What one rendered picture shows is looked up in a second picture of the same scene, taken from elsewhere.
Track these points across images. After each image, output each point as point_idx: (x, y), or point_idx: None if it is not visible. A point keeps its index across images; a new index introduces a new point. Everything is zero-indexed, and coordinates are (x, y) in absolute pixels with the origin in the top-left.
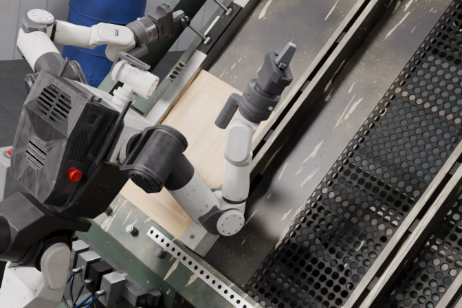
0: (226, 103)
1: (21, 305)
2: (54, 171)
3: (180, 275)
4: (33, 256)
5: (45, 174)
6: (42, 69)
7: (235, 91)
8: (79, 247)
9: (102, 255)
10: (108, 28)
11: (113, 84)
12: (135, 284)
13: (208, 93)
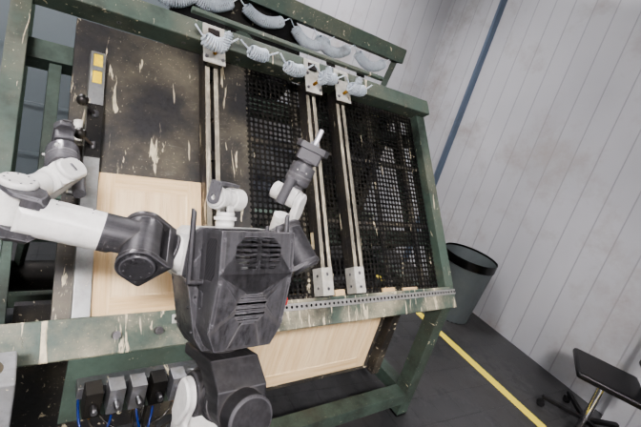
0: (289, 185)
1: None
2: (280, 308)
3: None
4: None
5: (267, 318)
6: (127, 237)
7: (148, 179)
8: (121, 383)
9: (131, 372)
10: (66, 165)
11: None
12: (181, 364)
13: (123, 190)
